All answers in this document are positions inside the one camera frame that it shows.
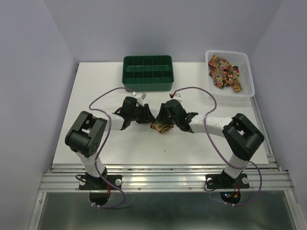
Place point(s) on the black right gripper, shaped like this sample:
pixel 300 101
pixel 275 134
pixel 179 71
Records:
pixel 161 117

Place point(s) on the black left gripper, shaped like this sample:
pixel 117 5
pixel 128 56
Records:
pixel 147 117

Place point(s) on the paisley flamingo patterned tie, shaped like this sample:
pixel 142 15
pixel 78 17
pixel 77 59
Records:
pixel 160 128

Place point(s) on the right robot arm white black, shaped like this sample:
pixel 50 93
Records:
pixel 240 133

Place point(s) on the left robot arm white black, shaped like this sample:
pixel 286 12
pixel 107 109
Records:
pixel 85 135

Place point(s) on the green divided plastic tray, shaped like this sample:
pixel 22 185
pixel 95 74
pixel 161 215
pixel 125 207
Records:
pixel 148 73

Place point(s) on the colourful patterned tie in basket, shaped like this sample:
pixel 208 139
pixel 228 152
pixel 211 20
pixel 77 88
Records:
pixel 224 74

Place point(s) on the white perforated plastic basket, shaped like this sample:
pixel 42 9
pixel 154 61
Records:
pixel 236 59

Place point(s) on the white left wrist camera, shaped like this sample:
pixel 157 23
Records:
pixel 140 96

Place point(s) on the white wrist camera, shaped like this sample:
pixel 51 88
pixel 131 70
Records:
pixel 140 96
pixel 176 96

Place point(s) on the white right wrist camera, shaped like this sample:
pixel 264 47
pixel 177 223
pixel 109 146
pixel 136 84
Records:
pixel 176 96

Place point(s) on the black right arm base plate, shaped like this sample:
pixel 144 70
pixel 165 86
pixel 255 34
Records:
pixel 225 182

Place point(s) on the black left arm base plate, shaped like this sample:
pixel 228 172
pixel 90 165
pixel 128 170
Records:
pixel 87 182

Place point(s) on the aluminium mounting rail frame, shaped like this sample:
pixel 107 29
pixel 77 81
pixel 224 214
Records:
pixel 168 197

